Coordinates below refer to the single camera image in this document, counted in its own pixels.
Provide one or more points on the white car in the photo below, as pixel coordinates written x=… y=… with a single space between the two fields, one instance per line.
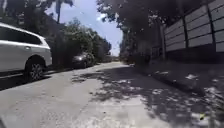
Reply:
x=16 y=50

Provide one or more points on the grey asphalt road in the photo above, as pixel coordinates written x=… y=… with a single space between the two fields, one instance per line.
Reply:
x=100 y=106

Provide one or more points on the grey slatted fence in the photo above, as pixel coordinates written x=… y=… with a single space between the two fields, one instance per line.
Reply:
x=200 y=30

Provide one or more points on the dark car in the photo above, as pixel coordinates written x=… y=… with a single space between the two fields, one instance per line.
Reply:
x=81 y=60

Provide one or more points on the large shady tree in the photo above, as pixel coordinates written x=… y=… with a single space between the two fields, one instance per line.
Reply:
x=143 y=20

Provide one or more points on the dark low wall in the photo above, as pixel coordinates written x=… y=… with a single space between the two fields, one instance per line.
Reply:
x=196 y=56

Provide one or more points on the row of trees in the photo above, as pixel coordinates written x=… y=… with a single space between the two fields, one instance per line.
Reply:
x=76 y=40

